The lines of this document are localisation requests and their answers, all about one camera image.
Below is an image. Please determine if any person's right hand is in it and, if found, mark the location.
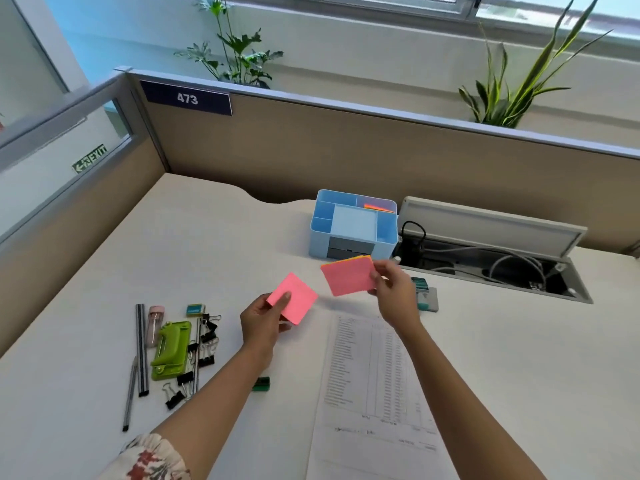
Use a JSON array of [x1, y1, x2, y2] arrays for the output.
[[367, 259, 423, 335]]

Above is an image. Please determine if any person's left hand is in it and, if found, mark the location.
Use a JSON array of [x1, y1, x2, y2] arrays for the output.
[[239, 292, 293, 365]]

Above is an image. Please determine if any green date stamp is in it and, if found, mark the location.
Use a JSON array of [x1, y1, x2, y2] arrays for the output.
[[411, 277, 431, 311]]

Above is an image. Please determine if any grey stamp pad case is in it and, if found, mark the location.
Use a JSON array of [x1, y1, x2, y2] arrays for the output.
[[412, 284, 439, 313]]

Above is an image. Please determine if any pile of black binder clips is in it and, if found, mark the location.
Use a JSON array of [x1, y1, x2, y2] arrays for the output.
[[162, 312, 223, 411]]

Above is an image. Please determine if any pink sticky note pad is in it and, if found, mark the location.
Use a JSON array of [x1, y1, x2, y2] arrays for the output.
[[319, 255, 379, 298], [265, 272, 319, 326]]

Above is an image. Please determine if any black silver pen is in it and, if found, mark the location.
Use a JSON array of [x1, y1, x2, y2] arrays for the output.
[[192, 317, 203, 393]]

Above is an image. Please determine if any blue desk organizer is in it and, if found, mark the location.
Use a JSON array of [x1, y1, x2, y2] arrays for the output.
[[308, 189, 399, 261]]

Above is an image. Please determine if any green stapler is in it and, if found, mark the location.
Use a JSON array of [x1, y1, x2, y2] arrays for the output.
[[150, 321, 193, 381]]

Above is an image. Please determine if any printed paper sheet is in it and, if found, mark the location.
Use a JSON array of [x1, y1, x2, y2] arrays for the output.
[[305, 312, 459, 480]]

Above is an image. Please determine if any clear pink lead tube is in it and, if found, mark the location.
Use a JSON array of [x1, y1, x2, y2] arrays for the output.
[[146, 305, 166, 349]]

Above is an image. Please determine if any short grey pencil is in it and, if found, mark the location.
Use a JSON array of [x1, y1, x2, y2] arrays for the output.
[[122, 356, 139, 433]]

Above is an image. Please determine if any person's left forearm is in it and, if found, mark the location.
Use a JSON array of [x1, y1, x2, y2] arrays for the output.
[[149, 344, 273, 480]]

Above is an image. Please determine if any person's right forearm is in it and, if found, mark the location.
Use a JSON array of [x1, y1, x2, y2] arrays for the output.
[[397, 322, 549, 480]]

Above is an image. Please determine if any white desk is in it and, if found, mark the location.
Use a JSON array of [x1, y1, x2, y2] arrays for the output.
[[0, 173, 640, 480]]

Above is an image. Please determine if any beige partition panel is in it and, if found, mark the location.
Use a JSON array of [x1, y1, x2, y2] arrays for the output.
[[115, 68, 640, 255]]

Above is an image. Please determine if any white floral dress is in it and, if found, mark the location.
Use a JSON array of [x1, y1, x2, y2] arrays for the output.
[[97, 433, 191, 480]]

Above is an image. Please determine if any glass topped side partition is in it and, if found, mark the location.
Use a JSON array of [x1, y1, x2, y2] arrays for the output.
[[0, 69, 169, 355]]

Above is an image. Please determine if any green snake plant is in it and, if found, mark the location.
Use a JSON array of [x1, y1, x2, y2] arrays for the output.
[[458, 0, 613, 129]]

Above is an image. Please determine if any green exit sign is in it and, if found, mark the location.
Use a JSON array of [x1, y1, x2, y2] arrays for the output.
[[71, 143, 109, 175]]

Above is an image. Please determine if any dark blue number sign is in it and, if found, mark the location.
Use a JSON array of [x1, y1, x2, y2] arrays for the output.
[[139, 79, 233, 117]]

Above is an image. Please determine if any leafy green plant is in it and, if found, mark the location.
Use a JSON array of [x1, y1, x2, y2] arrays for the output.
[[173, 0, 285, 89]]

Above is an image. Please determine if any black cable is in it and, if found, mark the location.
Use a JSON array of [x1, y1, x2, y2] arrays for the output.
[[399, 220, 427, 265]]

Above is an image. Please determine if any flat grey cable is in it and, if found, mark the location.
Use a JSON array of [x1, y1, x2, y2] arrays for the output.
[[429, 243, 493, 255]]

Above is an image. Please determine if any grey desk cable tray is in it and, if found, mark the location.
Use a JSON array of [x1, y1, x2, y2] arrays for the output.
[[392, 234, 594, 304]]

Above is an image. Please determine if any grey cable tray lid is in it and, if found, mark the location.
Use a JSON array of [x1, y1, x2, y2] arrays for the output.
[[398, 196, 589, 259]]

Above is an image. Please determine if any looped grey cable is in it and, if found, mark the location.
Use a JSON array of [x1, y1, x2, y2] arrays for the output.
[[489, 253, 547, 291]]

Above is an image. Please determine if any grey window frame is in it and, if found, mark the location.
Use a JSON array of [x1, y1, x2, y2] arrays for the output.
[[319, 0, 640, 41]]

